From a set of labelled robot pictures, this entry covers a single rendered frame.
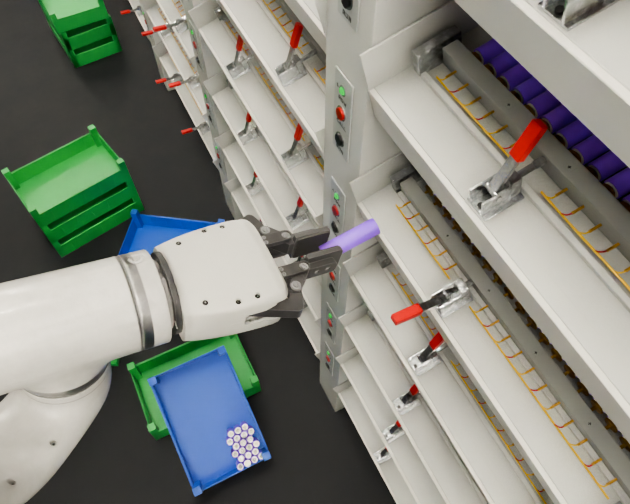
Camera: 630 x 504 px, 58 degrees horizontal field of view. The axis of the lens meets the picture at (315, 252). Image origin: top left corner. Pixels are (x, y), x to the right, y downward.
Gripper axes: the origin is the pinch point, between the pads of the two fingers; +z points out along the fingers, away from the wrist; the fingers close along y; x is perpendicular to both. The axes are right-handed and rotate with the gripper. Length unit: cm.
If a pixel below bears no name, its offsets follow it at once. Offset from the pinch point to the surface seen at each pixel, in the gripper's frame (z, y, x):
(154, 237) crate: 12, -87, -103
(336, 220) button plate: 16.3, -15.7, -17.8
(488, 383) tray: 14.7, 17.0, -8.1
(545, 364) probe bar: 18.4, 18.6, -3.2
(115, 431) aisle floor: -16, -33, -111
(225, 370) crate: 13, -32, -94
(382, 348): 27, -4, -43
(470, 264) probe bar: 18.5, 5.3, -3.1
